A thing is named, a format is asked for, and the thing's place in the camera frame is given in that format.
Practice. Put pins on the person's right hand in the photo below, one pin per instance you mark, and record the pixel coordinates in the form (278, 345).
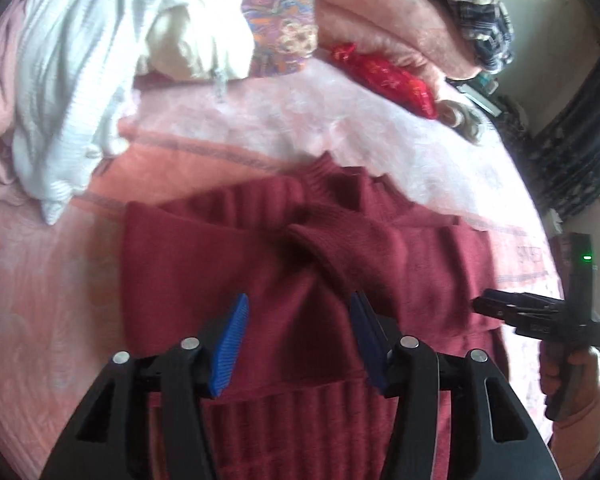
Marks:
(597, 385)

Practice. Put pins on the dark plaid cloth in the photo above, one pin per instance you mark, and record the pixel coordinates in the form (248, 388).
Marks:
(480, 10)

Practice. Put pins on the red patterned pouch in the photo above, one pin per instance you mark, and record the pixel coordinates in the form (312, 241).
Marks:
(390, 77)

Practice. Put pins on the pink printed blanket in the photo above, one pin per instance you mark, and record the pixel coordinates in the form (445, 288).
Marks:
(45, 285)

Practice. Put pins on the maroon knit sweater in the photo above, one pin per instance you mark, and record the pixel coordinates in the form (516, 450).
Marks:
(300, 260)

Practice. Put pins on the dark curtain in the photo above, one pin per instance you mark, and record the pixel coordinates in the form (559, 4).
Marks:
(580, 150)

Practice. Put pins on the white ribbed garment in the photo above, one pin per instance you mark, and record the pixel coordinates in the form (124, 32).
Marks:
(65, 60)

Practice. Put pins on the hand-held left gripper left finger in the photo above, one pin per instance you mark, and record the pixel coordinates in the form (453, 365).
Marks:
(230, 345)

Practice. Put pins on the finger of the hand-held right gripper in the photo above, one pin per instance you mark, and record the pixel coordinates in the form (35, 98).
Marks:
(500, 309)
(525, 297)

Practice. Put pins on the person's right forearm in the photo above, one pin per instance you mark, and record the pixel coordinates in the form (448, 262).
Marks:
(577, 440)

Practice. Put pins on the cream garment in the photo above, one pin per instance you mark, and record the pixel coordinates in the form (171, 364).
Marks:
(172, 45)

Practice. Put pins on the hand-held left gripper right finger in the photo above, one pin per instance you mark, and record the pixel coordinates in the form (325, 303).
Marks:
(367, 340)

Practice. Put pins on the grey furry cloth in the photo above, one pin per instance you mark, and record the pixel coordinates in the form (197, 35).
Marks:
(462, 120)

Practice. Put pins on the paisley patterned cloth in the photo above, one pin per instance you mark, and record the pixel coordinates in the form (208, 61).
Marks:
(280, 25)

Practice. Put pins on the folded pink fluffy blanket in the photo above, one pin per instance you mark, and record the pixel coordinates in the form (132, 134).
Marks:
(380, 10)

